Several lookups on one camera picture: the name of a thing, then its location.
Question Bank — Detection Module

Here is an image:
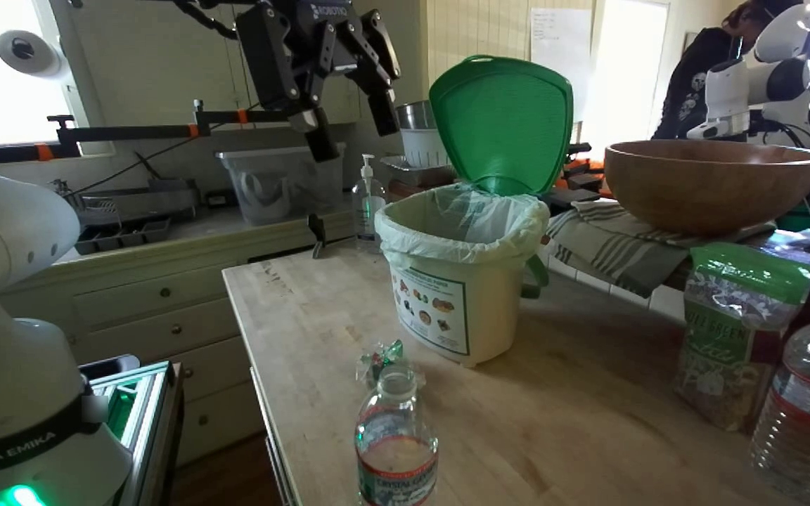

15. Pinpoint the person in dark top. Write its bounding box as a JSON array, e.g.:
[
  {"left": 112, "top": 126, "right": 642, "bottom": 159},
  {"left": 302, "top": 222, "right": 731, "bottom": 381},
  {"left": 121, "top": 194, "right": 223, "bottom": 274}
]
[{"left": 652, "top": 0, "right": 789, "bottom": 137}]

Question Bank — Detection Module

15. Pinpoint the metal pot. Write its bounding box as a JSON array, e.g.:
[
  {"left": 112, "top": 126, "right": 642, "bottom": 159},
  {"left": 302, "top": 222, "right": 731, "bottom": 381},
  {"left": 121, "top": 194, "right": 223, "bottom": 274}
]
[{"left": 398, "top": 102, "right": 436, "bottom": 130}]

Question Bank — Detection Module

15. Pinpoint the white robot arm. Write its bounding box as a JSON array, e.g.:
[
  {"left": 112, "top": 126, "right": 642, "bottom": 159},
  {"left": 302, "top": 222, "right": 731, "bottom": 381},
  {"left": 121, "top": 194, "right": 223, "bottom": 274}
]
[{"left": 0, "top": 175, "right": 133, "bottom": 506}]

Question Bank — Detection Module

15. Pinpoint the white drawer cabinet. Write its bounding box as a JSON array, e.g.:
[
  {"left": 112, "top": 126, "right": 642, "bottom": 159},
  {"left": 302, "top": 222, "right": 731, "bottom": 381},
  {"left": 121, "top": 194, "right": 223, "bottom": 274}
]
[{"left": 2, "top": 208, "right": 355, "bottom": 465}]

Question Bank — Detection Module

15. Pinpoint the green bin lid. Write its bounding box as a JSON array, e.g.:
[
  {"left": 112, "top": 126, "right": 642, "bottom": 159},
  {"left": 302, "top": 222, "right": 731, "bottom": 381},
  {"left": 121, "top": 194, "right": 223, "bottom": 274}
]
[{"left": 430, "top": 56, "right": 573, "bottom": 198}]

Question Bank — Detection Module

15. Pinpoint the hand sanitizer pump bottle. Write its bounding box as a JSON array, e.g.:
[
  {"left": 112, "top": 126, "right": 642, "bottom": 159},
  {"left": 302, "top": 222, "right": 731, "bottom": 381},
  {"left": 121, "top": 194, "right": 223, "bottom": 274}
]
[{"left": 358, "top": 154, "right": 386, "bottom": 240}]

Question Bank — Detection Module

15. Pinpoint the white compost bin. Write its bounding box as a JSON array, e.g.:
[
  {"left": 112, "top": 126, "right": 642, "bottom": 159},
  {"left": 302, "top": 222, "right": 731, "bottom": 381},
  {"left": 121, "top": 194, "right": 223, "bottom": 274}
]
[{"left": 374, "top": 182, "right": 551, "bottom": 369}]

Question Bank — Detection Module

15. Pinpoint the glass bottle with label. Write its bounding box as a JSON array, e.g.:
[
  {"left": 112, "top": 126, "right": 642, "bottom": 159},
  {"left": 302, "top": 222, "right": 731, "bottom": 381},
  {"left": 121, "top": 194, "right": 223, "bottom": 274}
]
[{"left": 353, "top": 369, "right": 440, "bottom": 506}]

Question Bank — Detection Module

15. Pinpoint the clear plastic storage tub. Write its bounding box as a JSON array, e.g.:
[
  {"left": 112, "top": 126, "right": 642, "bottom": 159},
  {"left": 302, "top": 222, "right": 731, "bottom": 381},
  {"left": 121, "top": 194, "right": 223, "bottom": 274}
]
[{"left": 220, "top": 147, "right": 343, "bottom": 226}]

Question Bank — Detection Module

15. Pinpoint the green snack bag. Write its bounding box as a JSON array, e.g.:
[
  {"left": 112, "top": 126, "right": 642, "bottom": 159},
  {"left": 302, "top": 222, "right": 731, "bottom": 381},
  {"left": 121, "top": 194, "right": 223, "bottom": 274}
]
[{"left": 675, "top": 241, "right": 810, "bottom": 430}]

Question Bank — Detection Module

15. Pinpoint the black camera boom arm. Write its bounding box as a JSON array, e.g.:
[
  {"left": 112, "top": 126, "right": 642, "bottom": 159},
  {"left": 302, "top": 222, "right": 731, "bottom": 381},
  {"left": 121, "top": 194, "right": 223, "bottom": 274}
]
[{"left": 0, "top": 102, "right": 303, "bottom": 163}]

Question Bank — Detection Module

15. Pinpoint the crumpled green plastic wrapper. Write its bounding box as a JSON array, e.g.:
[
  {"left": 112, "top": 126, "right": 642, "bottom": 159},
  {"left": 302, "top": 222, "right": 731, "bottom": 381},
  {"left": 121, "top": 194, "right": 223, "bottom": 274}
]
[{"left": 360, "top": 341, "right": 405, "bottom": 385}]

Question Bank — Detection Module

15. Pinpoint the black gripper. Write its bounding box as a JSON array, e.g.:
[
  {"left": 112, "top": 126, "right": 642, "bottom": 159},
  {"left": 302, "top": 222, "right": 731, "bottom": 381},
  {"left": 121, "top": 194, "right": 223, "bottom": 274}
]
[{"left": 237, "top": 0, "right": 400, "bottom": 163}]

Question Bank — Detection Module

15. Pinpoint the green bin liner bag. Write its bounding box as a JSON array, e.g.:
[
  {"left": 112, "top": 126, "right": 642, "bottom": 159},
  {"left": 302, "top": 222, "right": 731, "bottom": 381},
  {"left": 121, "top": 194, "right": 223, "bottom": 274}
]
[{"left": 374, "top": 187, "right": 549, "bottom": 274}]

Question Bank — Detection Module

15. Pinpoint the large wooden bowl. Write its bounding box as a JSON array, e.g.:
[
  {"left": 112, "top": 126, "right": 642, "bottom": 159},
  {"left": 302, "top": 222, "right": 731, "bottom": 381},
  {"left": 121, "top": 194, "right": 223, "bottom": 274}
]
[{"left": 604, "top": 140, "right": 810, "bottom": 237}]

